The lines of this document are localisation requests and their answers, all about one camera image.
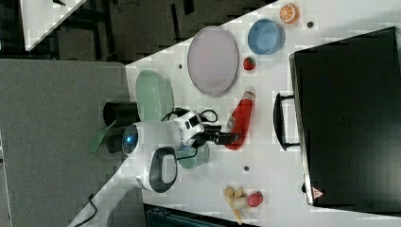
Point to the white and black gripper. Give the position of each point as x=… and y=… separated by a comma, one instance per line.
x=192, y=124

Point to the red felt ketchup bottle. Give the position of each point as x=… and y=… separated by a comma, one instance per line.
x=239, y=121

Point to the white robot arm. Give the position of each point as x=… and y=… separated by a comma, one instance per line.
x=146, y=144

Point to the grey oval plate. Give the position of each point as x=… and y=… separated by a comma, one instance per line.
x=212, y=61

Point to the green oval colander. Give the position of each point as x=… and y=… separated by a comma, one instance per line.
x=154, y=96

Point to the peeled toy banana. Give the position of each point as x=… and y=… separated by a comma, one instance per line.
x=236, y=200

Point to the red toy fruit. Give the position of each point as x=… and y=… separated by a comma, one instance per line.
x=255, y=199

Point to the toy strawberry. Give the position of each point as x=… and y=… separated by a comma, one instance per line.
x=249, y=64

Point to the black cylinder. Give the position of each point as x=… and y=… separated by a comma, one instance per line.
x=114, y=140
x=120, y=113

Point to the blue bowl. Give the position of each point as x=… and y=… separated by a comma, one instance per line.
x=265, y=37

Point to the green flat paddle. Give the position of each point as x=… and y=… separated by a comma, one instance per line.
x=99, y=137

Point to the black toaster oven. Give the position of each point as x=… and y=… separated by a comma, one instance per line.
x=348, y=111

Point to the orange slice toy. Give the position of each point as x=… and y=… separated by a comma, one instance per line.
x=289, y=14

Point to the black oven door handle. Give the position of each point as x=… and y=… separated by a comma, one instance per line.
x=279, y=122

